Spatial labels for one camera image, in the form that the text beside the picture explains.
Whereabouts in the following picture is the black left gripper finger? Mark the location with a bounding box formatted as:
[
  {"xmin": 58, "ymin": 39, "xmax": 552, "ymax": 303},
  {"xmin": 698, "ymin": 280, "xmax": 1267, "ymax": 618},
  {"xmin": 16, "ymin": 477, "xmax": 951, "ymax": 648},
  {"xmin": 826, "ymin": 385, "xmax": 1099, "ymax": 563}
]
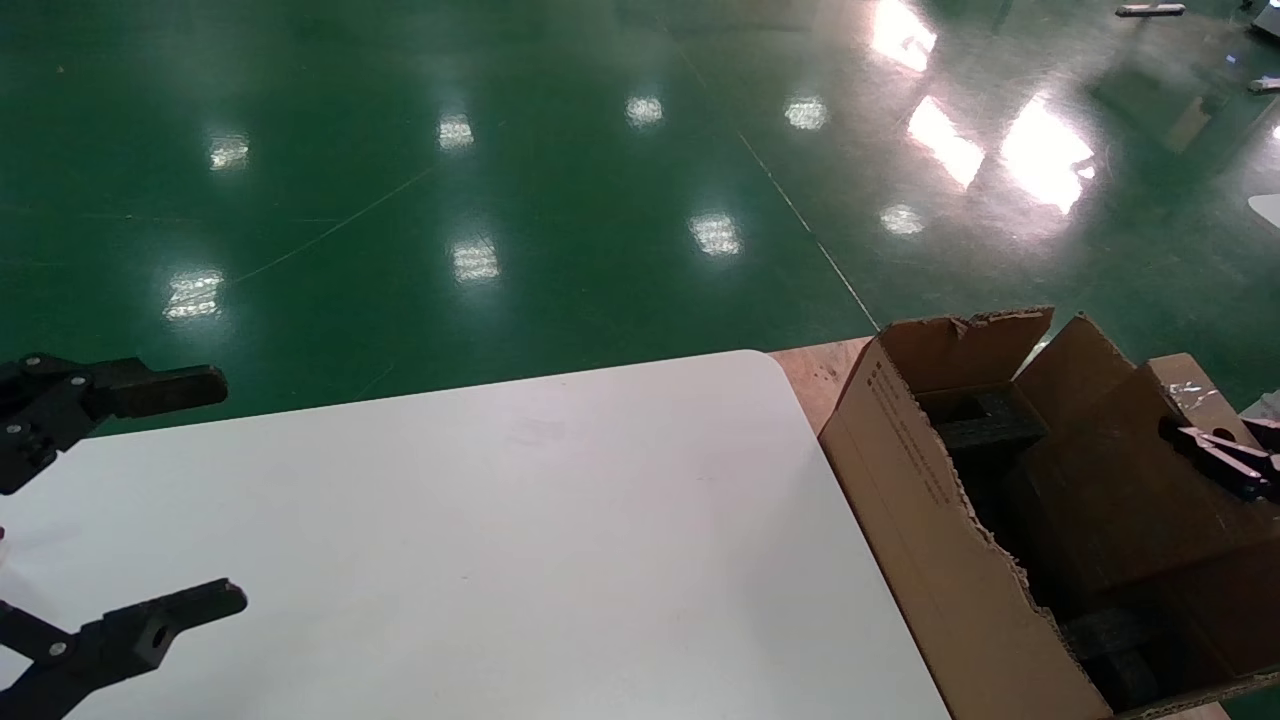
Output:
[
  {"xmin": 0, "ymin": 353, "xmax": 229, "ymax": 497},
  {"xmin": 0, "ymin": 578, "xmax": 249, "ymax": 720}
]

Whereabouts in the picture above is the big open cardboard box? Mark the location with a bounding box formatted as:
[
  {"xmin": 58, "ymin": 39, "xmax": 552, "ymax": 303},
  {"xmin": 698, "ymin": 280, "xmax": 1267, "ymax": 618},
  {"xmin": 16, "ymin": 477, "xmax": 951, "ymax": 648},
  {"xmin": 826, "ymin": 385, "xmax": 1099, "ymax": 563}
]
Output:
[{"xmin": 818, "ymin": 305, "xmax": 1280, "ymax": 720}]

